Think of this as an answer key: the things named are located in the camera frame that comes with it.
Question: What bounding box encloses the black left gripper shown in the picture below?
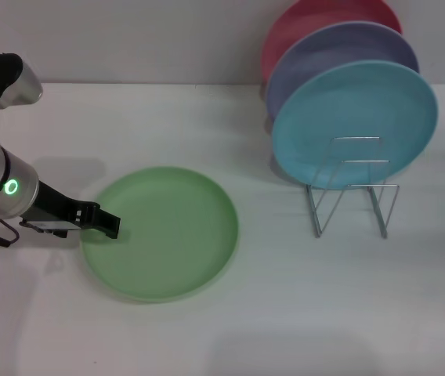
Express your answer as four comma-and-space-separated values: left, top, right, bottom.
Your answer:
19, 178, 122, 240

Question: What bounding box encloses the green round plate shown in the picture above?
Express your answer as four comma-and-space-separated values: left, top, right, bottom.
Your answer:
79, 166, 240, 303

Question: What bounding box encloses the light blue round plate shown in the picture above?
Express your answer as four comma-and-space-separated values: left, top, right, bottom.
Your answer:
272, 60, 439, 192

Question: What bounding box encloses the pink round plate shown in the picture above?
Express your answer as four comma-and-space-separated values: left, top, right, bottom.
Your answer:
260, 0, 403, 89

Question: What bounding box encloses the purple round plate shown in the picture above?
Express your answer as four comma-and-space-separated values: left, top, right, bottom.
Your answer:
266, 21, 420, 121

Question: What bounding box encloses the metal wire plate rack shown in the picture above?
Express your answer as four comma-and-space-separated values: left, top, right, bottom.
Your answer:
305, 136, 400, 239

